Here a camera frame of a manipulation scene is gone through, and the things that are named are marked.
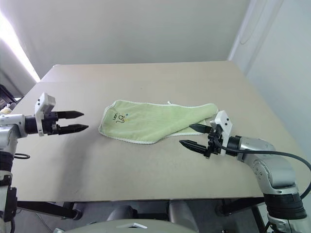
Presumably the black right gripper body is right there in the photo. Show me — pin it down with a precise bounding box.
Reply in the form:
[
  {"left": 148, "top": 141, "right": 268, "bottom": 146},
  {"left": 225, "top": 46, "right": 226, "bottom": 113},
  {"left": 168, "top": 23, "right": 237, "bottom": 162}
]
[{"left": 204, "top": 125, "right": 225, "bottom": 160}]

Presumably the light green terry towel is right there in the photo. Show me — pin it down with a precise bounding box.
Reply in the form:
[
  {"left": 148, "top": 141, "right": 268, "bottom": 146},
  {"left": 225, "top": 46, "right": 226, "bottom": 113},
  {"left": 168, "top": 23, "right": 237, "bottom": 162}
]
[{"left": 98, "top": 100, "right": 219, "bottom": 144}]

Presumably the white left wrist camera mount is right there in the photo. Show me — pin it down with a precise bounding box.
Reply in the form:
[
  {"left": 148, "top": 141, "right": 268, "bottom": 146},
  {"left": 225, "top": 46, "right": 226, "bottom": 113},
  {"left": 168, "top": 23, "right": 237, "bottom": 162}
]
[{"left": 34, "top": 92, "right": 57, "bottom": 137}]

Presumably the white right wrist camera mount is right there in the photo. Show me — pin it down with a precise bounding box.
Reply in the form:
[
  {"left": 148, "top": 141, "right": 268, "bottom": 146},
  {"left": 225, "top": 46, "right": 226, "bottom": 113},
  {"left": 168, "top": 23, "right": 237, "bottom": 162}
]
[{"left": 210, "top": 110, "right": 234, "bottom": 156}]

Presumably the black table frame strut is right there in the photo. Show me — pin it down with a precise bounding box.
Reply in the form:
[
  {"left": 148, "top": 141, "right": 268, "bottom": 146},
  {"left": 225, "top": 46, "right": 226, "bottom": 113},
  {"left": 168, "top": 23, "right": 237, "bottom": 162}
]
[
  {"left": 218, "top": 196, "right": 266, "bottom": 217},
  {"left": 16, "top": 200, "right": 83, "bottom": 220}
]

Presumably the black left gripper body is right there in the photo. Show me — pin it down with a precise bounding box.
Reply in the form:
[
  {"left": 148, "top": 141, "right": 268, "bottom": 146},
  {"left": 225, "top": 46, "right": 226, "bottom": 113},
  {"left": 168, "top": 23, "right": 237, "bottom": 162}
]
[{"left": 42, "top": 110, "right": 61, "bottom": 136}]

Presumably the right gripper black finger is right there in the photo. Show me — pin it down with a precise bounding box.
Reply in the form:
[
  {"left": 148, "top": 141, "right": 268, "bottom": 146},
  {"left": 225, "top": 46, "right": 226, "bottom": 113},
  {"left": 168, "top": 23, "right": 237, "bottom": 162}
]
[
  {"left": 189, "top": 123, "right": 211, "bottom": 133},
  {"left": 179, "top": 139, "right": 208, "bottom": 155}
]

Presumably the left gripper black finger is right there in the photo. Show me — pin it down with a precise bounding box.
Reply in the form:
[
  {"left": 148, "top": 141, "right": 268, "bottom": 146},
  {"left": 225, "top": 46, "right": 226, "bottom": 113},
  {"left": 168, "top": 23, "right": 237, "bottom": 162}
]
[
  {"left": 57, "top": 110, "right": 85, "bottom": 120},
  {"left": 58, "top": 123, "right": 89, "bottom": 135}
]

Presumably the grey rounded robot torso shell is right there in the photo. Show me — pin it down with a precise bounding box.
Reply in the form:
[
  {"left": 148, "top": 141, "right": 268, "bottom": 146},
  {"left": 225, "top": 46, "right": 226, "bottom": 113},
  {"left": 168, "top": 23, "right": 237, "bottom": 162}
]
[{"left": 53, "top": 218, "right": 199, "bottom": 233}]

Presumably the grey rounded robot part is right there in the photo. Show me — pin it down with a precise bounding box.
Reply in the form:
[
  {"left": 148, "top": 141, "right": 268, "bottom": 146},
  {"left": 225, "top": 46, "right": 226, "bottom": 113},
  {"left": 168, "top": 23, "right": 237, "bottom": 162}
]
[
  {"left": 167, "top": 200, "right": 196, "bottom": 228},
  {"left": 106, "top": 205, "right": 138, "bottom": 222}
]

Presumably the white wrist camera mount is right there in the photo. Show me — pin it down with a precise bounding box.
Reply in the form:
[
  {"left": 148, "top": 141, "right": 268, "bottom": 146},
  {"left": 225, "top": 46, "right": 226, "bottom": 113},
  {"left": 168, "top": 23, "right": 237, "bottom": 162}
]
[
  {"left": 34, "top": 92, "right": 57, "bottom": 137},
  {"left": 210, "top": 110, "right": 234, "bottom": 156}
]

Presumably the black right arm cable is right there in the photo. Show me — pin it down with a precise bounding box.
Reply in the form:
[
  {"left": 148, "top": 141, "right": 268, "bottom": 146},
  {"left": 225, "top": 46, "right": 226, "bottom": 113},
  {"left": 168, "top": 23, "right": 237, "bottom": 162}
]
[{"left": 217, "top": 139, "right": 311, "bottom": 199}]

